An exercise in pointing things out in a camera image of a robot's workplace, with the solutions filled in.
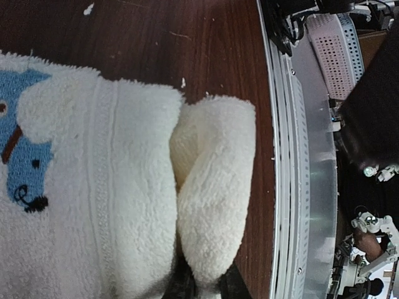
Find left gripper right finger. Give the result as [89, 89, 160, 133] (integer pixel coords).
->
[219, 263, 252, 299]

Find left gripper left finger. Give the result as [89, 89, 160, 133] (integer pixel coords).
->
[162, 258, 196, 299]

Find white towel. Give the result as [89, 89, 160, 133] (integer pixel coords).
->
[1, 54, 256, 298]

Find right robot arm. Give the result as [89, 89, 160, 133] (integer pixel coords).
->
[339, 22, 398, 168]

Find front aluminium rail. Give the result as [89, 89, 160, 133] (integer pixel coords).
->
[257, 1, 337, 298]

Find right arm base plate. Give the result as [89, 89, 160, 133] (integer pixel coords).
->
[261, 1, 316, 57]

